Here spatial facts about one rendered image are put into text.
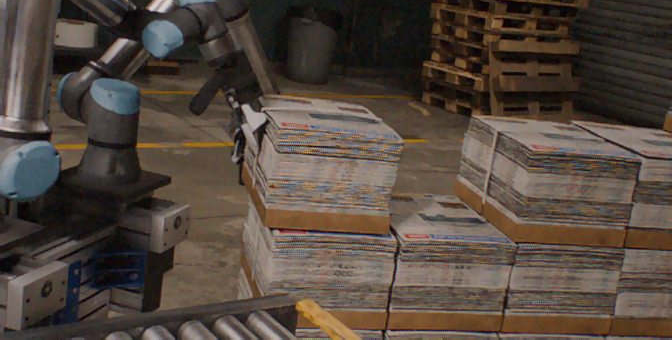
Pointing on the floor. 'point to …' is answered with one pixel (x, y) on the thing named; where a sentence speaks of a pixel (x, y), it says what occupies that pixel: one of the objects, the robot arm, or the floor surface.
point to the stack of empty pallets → (514, 0)
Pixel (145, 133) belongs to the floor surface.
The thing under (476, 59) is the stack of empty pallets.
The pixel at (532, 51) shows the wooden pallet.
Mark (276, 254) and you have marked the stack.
